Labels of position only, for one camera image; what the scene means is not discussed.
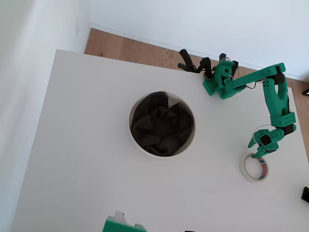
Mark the green gripper black motor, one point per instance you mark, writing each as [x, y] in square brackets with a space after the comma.
[270, 151]

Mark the white masking tape roll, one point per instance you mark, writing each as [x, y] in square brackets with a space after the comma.
[242, 168]

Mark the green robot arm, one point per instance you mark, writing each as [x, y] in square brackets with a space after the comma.
[275, 96]

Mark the white bowl with black cloth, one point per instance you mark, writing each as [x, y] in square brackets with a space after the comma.
[177, 98]

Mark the flat black object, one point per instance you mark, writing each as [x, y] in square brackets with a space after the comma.
[306, 194]

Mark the black table clamp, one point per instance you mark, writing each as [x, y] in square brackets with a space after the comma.
[222, 57]
[188, 61]
[205, 65]

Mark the black cloth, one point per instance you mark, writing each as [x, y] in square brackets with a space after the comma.
[157, 130]

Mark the white baseboard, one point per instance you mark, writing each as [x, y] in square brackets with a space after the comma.
[144, 38]

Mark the white printed part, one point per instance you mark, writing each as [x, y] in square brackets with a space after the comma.
[119, 216]

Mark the green printed robot part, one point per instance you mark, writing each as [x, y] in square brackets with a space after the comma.
[116, 226]

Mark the dark frame corner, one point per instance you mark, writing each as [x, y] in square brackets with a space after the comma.
[306, 92]

